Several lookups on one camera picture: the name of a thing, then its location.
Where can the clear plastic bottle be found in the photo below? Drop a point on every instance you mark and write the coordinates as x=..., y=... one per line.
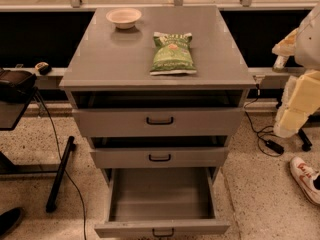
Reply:
x=280, y=63

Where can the grey middle drawer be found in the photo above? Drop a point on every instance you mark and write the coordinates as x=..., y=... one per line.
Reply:
x=159, y=152

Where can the black power adapter with cable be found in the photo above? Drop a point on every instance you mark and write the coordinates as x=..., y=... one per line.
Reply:
x=276, y=149

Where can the white paper bowl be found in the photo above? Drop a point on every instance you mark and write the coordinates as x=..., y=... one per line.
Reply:
x=123, y=18

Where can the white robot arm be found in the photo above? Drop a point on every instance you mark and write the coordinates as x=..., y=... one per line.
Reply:
x=301, y=96

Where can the black shoe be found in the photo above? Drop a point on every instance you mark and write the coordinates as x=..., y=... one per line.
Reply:
x=10, y=220

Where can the white red sneaker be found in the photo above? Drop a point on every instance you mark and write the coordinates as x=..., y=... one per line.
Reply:
x=307, y=178

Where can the black side table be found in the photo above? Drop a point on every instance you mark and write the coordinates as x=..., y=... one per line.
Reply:
x=11, y=115

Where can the grey top drawer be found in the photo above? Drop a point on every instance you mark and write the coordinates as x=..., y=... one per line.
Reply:
x=157, y=113

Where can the green chip bag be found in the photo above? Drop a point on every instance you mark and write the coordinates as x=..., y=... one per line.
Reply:
x=172, y=55

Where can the grey drawer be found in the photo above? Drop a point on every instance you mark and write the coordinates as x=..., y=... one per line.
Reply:
x=159, y=152
x=161, y=202
x=157, y=113

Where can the grey drawer cabinet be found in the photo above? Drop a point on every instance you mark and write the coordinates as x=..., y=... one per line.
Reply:
x=108, y=59

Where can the grey bottom drawer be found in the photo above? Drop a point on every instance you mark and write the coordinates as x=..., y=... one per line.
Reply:
x=161, y=202

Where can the yellow black tape measure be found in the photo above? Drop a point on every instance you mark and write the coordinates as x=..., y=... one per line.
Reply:
x=43, y=68

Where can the black bag on table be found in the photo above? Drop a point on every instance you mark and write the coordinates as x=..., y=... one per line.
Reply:
x=16, y=86

